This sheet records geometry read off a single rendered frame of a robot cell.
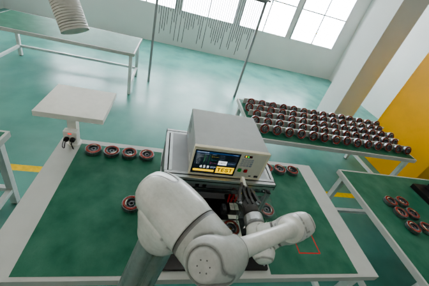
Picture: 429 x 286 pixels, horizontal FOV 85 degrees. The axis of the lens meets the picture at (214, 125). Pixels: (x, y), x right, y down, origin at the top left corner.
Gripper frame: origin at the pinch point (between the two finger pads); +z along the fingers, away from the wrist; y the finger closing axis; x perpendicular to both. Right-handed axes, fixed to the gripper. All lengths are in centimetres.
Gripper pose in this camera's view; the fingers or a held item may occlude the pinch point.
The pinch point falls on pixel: (243, 182)
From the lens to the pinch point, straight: 132.5
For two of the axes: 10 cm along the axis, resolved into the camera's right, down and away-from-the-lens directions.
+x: 2.5, -8.1, -5.3
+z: -1.1, -5.7, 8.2
